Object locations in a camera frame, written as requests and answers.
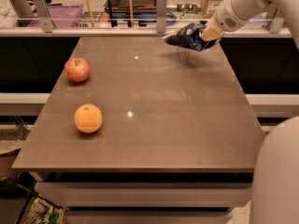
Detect metal railing post left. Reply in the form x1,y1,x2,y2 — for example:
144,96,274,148
33,0,54,33

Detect metal railing post right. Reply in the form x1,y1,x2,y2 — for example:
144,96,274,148
266,7,285,34

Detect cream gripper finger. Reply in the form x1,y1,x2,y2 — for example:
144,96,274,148
199,17,224,42

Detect grey drawer cabinet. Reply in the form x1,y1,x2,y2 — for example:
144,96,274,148
35,179,251,224

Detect blue chip bag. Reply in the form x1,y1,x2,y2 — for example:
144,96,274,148
163,22,221,51

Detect snack box on floor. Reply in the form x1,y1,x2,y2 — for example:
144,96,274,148
16,196,64,224

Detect metal railing post centre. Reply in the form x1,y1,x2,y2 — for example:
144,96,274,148
156,0,167,34

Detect red apple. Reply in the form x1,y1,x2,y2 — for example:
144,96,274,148
64,58,91,83

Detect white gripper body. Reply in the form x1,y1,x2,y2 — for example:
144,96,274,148
213,0,247,32

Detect purple plastic crate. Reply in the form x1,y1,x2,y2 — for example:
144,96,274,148
29,5,83,28

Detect orange fruit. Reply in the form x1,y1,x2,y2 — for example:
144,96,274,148
74,104,103,133

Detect metal railing post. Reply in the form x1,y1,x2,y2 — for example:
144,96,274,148
33,0,54,33
156,0,167,34
266,7,285,34

